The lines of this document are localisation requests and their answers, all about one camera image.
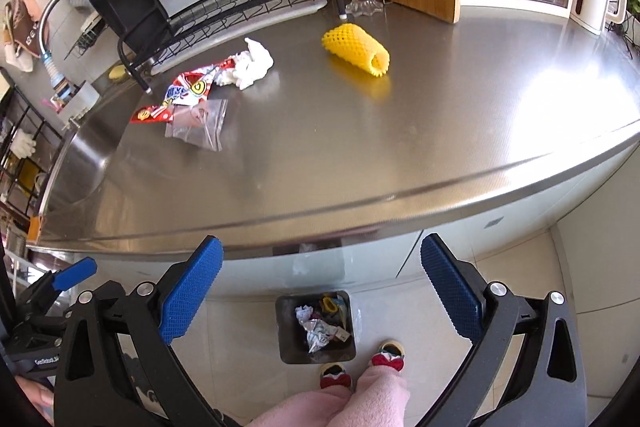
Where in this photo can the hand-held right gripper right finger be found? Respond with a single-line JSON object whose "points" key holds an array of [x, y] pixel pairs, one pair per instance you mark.
{"points": [[450, 292]]}

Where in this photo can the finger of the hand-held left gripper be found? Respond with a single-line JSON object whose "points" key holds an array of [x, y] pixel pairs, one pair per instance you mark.
{"points": [[75, 272], [37, 319]]}

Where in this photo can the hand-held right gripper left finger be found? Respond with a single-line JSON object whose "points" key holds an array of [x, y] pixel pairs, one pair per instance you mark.
{"points": [[190, 287]]}

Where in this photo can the white labelled packet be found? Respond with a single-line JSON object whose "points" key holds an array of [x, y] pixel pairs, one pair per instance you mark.
{"points": [[341, 333]]}

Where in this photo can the yellow foam fruit net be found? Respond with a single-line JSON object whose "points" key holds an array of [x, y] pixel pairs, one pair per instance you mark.
{"points": [[329, 303], [355, 47]]}

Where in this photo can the black trash bin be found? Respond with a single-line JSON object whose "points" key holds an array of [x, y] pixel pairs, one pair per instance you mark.
{"points": [[315, 347]]}

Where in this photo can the clear pink zip bag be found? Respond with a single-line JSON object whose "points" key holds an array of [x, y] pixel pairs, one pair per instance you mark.
{"points": [[197, 124]]}

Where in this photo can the red candy bar wrapper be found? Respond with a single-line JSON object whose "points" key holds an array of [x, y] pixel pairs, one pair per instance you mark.
{"points": [[150, 113]]}

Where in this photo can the red yellow snack wrapper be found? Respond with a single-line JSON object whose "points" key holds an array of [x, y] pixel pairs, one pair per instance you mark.
{"points": [[197, 84]]}

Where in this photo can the white tissue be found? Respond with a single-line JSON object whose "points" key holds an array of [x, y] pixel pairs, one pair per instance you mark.
{"points": [[250, 64]]}

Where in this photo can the person's left hand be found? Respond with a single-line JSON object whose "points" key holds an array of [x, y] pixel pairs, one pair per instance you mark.
{"points": [[37, 399]]}

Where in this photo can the orange cloth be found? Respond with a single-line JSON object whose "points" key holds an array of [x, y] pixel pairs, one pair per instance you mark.
{"points": [[34, 228]]}

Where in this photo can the red white slipper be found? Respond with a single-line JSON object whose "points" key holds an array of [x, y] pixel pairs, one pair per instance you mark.
{"points": [[387, 357], [336, 377]]}

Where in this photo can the stainless steel sink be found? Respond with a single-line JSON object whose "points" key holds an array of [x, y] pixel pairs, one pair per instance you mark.
{"points": [[75, 172]]}

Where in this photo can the black metal shelf rack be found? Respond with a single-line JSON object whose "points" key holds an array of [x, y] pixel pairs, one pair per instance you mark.
{"points": [[20, 167]]}

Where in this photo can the white rubber gloves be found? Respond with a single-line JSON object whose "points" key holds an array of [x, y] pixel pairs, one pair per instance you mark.
{"points": [[24, 143]]}

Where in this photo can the person's pink trouser legs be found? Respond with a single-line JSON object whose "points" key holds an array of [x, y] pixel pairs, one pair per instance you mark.
{"points": [[340, 402]]}

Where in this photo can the white toothbrush holder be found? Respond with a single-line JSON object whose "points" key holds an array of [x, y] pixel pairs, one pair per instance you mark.
{"points": [[82, 97]]}

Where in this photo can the yellow sponge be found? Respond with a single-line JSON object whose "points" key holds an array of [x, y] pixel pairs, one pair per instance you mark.
{"points": [[119, 74]]}

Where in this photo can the blue white faucet filter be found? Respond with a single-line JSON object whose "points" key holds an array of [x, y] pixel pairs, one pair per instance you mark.
{"points": [[54, 67]]}

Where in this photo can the white green hand towel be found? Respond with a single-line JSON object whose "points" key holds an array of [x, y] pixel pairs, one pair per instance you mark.
{"points": [[17, 57]]}

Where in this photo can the brown pink hand towel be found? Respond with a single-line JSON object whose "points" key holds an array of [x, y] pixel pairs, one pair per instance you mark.
{"points": [[25, 22]]}

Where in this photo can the curved steel faucet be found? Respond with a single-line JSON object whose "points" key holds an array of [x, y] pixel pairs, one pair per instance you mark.
{"points": [[55, 7]]}

